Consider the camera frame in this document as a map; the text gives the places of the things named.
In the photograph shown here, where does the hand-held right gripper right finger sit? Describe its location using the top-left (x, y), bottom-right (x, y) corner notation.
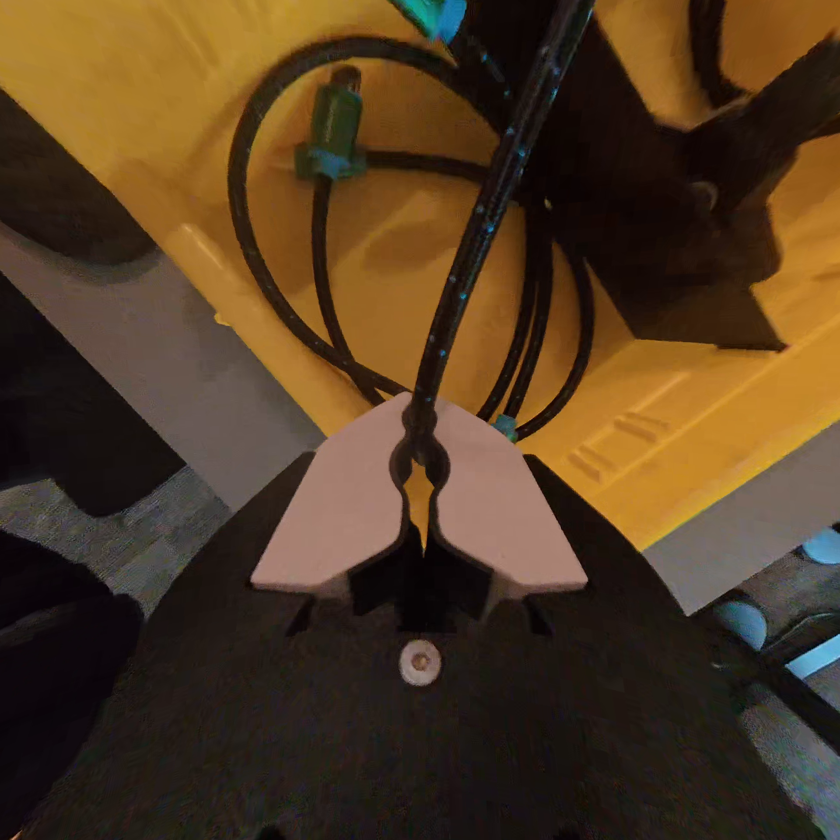
top-left (427, 395), bottom-right (589, 606)

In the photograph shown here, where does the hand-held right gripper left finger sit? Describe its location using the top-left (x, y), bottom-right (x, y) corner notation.
top-left (249, 392), bottom-right (414, 603)

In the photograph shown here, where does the black braided hdmi cable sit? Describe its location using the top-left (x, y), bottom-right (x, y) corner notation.
top-left (226, 36), bottom-right (598, 442)
top-left (399, 0), bottom-right (598, 473)

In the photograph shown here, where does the yellow plastic bin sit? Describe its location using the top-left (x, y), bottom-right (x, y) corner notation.
top-left (0, 0), bottom-right (840, 552)

